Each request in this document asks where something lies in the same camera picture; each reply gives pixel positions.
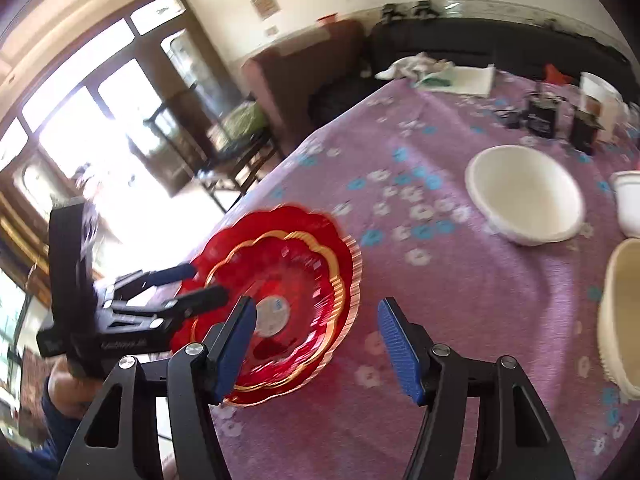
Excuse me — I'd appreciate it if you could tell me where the maroon armchair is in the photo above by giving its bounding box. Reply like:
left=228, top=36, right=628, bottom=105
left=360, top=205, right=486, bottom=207
left=241, top=20, right=366, bottom=153

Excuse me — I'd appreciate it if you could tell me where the dark jar with brown lid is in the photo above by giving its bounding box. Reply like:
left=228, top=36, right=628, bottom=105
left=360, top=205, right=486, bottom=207
left=570, top=96, right=602, bottom=156

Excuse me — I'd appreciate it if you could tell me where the cream plastic bowl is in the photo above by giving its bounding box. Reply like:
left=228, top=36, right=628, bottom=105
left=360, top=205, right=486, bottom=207
left=597, top=238, right=639, bottom=401

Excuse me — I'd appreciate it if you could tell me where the purple floral tablecloth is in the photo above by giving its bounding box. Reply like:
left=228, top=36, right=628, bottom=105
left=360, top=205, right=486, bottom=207
left=214, top=73, right=639, bottom=479

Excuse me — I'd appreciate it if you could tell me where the wooden framed window door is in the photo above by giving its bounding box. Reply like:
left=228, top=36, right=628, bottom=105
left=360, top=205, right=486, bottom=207
left=1, top=0, right=241, bottom=442

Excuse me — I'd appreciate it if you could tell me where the person's left hand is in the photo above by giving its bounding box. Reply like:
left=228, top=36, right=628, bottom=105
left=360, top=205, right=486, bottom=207
left=47, top=356, right=103, bottom=420

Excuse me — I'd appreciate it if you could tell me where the black sofa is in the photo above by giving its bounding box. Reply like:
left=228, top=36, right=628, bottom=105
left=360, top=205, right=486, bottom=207
left=307, top=14, right=632, bottom=129

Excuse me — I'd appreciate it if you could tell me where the white cloth with green band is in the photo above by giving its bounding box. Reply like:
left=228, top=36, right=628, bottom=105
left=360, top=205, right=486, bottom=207
left=375, top=52, right=456, bottom=87

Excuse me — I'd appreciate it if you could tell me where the person's left forearm blue sleeve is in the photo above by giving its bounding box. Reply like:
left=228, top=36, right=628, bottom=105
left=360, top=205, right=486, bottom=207
left=1, top=377, right=80, bottom=480

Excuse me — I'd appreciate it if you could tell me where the black power adapter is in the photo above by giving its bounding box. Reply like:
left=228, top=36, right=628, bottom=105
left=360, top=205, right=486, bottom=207
left=501, top=110, right=523, bottom=129

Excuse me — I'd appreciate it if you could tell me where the white foam bowl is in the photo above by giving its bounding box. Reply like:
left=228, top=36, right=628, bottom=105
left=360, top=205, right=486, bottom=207
left=464, top=145, right=586, bottom=247
left=610, top=170, right=640, bottom=238

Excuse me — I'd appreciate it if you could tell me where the dark wooden chair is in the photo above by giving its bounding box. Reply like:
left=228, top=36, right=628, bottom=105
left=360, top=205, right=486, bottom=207
left=143, top=84, right=285, bottom=212

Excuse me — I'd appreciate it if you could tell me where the red gold-rimmed plate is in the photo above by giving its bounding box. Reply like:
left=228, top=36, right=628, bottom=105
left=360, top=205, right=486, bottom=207
left=205, top=231, right=346, bottom=393

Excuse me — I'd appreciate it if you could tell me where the white plastic container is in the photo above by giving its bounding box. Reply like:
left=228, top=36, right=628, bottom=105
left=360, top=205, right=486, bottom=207
left=579, top=72, right=624, bottom=143

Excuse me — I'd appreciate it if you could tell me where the red wedding text plate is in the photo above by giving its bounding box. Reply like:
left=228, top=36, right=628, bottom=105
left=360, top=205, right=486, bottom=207
left=171, top=204, right=362, bottom=406

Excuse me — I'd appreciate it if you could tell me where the black cylindrical motor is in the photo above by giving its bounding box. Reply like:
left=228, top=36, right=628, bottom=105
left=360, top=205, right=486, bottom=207
left=525, top=91, right=560, bottom=139

